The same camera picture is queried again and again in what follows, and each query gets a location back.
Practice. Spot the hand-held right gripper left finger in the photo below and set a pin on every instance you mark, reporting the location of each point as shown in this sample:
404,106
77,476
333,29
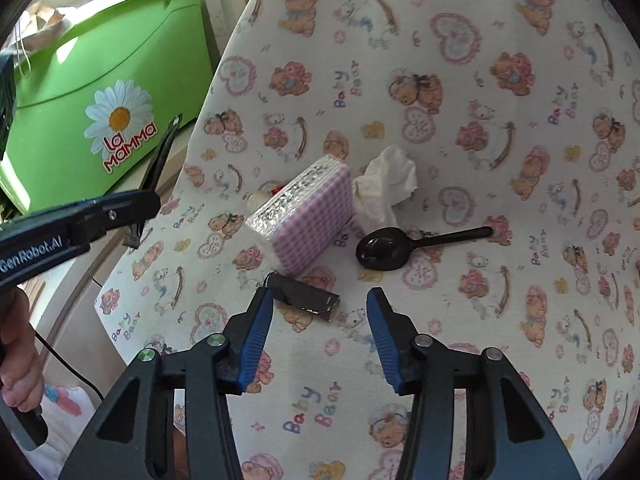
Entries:
252,345

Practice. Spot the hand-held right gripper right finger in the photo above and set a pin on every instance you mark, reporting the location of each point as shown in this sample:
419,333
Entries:
382,340

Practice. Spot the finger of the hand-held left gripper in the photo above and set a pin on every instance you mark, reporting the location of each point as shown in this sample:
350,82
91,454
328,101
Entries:
133,237
162,155

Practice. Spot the dark snack wrapper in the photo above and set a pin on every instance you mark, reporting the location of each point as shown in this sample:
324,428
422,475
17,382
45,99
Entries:
300,292

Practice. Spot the black plastic spoon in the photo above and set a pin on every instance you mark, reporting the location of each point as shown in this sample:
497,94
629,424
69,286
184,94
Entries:
380,250

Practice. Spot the small white bottle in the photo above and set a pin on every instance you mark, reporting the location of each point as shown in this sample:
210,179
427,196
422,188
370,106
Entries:
257,196

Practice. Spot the pink checkered tissue packet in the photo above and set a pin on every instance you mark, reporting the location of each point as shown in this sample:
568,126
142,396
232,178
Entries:
310,220

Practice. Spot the white tissue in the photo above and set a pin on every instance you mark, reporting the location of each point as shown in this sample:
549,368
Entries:
385,180

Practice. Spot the person's left hand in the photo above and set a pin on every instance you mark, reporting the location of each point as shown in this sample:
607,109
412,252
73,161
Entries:
22,355

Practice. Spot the green plastic tub daisy print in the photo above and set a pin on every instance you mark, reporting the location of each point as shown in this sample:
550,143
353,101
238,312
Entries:
100,60

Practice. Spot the pink white printed clothing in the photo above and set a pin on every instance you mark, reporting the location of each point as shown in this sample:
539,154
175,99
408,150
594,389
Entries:
65,405

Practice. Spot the brown paper bag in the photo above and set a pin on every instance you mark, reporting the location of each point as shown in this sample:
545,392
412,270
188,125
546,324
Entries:
50,17

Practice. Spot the bear print table cloth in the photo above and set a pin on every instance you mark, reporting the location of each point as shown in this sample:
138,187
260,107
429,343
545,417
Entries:
450,110

